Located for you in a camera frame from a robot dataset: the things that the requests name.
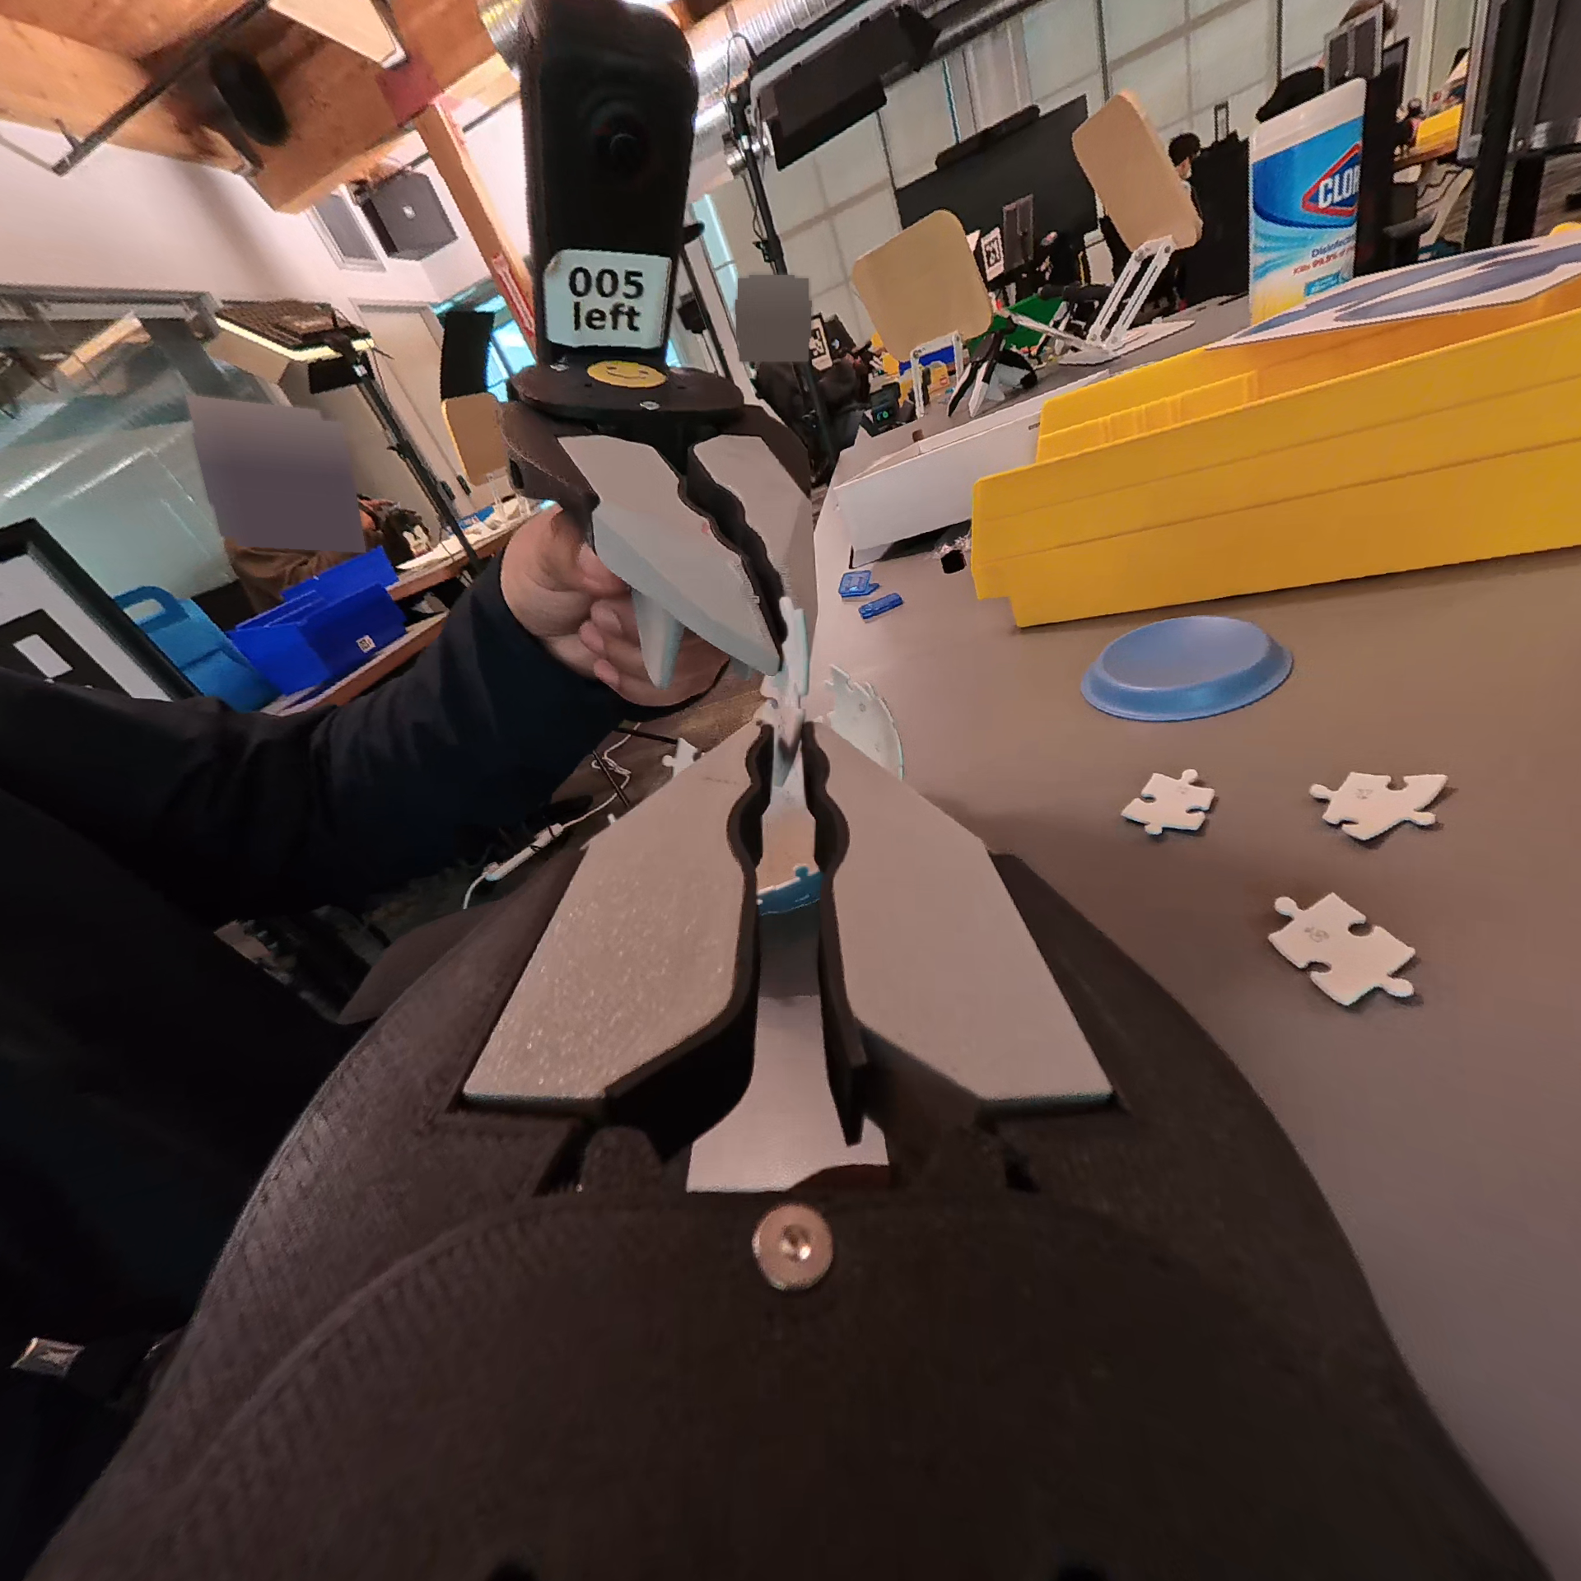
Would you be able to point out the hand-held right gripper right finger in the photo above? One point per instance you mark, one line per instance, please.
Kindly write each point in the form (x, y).
(950, 964)

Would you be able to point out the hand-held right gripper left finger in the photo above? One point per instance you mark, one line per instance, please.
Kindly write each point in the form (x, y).
(618, 964)

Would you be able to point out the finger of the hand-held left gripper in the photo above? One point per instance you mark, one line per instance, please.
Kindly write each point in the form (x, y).
(654, 544)
(772, 506)

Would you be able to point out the partly built white puzzle ball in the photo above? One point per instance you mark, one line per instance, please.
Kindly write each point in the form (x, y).
(865, 728)

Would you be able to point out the large white puzzle piece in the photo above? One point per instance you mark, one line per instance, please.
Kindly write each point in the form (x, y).
(1341, 946)

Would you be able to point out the person's left forearm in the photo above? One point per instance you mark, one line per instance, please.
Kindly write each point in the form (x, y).
(308, 766)

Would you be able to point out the small white puzzle piece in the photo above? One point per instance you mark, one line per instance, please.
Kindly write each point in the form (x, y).
(1168, 802)

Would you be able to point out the blue round puzzle stand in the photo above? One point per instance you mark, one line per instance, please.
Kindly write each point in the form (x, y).
(1186, 667)

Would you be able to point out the pointed white puzzle piece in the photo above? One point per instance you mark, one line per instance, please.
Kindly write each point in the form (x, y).
(1377, 806)

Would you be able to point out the person's left hand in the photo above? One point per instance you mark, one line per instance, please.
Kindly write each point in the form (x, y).
(562, 605)

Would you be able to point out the small blue clip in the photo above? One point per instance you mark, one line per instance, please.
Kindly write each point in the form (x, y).
(856, 585)
(881, 605)

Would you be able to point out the white cardboard box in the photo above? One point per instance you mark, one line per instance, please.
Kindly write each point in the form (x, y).
(914, 488)

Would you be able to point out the black ceiling speaker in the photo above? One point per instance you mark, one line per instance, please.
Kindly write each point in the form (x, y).
(413, 213)

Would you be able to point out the beige paddle on white stand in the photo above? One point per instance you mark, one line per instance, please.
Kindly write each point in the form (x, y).
(1136, 173)
(921, 284)

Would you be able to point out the black light stand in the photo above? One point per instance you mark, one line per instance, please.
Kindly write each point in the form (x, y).
(395, 445)

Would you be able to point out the blue plastic bin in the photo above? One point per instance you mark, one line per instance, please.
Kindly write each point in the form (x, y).
(328, 624)

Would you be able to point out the large black screen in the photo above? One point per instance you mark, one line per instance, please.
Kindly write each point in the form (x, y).
(1000, 173)

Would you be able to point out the light blue carrier box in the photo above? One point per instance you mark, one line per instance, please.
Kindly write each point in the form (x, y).
(204, 661)

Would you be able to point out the yellow plastic bin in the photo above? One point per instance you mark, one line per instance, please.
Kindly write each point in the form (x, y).
(1296, 544)
(1296, 396)

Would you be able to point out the black white marker board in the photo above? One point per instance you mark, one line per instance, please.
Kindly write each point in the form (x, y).
(74, 618)

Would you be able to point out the disinfectant wipes canister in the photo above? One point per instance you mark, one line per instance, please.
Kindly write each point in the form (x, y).
(1303, 209)

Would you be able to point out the white blue printed sheet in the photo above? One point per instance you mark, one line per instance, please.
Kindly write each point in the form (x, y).
(1420, 290)

